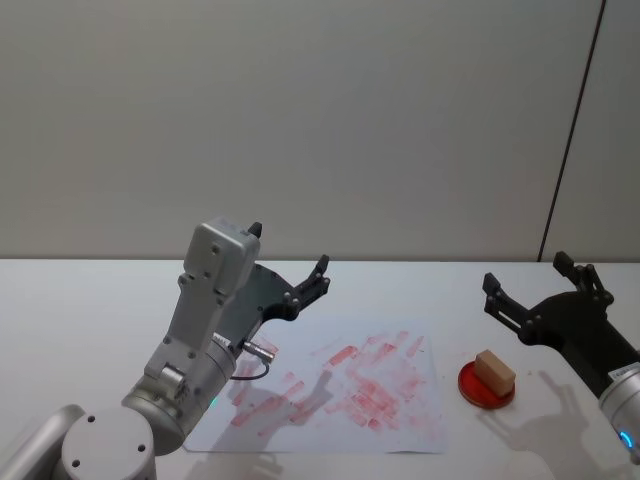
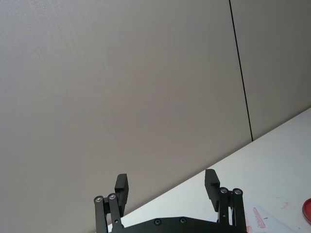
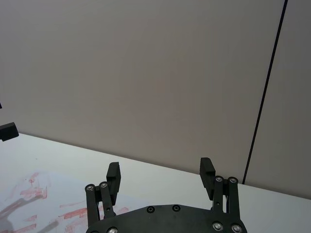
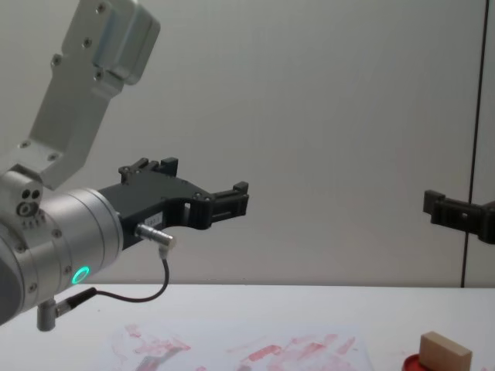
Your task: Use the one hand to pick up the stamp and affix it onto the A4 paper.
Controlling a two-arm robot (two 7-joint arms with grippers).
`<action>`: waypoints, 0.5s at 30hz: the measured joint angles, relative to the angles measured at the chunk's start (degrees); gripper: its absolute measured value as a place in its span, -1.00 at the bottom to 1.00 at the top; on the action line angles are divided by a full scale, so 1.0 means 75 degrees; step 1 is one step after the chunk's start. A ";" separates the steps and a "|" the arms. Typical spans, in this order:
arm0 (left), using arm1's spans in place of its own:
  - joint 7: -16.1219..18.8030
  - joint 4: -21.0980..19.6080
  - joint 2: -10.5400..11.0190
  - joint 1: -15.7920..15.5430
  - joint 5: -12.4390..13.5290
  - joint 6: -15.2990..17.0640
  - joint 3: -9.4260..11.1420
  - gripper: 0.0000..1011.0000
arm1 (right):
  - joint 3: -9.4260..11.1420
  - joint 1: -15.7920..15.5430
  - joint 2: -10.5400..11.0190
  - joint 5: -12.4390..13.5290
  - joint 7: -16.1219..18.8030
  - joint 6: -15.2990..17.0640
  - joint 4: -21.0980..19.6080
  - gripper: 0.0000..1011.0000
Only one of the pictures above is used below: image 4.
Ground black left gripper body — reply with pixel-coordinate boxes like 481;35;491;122
97;171;213;251

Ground white table cloth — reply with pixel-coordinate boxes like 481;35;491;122
0;284;495;371

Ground pale wooden block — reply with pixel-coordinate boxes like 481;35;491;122
419;331;474;371

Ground white paper with red stains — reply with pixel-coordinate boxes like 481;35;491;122
103;319;373;371

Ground round red base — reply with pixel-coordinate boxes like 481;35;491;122
401;352;475;371

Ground thin dark wrist cable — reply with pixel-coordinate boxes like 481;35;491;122
36;223;179;333

